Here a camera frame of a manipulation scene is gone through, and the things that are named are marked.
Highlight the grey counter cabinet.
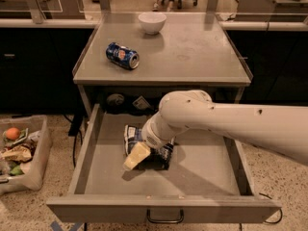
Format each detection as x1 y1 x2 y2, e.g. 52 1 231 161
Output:
73 13 252 115

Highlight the grey open drawer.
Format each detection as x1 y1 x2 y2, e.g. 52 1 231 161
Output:
47 107 281 223

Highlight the black device with label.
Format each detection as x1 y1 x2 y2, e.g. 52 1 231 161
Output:
101 93 160 116

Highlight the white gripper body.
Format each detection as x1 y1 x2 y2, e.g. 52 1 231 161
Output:
141 113 187 149

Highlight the white bowl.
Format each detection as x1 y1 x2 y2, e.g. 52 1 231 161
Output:
139 12 167 35

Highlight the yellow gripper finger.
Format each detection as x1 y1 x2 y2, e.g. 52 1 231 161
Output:
123 141 151 171

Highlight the crumpled snack wrapper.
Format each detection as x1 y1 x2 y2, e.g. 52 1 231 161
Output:
2 145 32 163

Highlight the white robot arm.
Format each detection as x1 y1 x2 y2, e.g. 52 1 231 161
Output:
123 90 308 170

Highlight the black cable on floor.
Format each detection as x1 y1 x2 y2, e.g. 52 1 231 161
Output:
258 192 284 225

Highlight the blue soda can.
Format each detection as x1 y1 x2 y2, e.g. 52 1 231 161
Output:
106 42 140 70

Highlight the blue chip bag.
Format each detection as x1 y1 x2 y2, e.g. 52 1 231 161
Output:
124 125 174 170

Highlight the clear plastic bin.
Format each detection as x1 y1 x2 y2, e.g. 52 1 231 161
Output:
0 115 52 194

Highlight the black drawer handle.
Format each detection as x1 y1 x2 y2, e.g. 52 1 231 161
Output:
146 209 184 224

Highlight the orange fruit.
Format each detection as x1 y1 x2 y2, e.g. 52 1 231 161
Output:
5 127 21 141

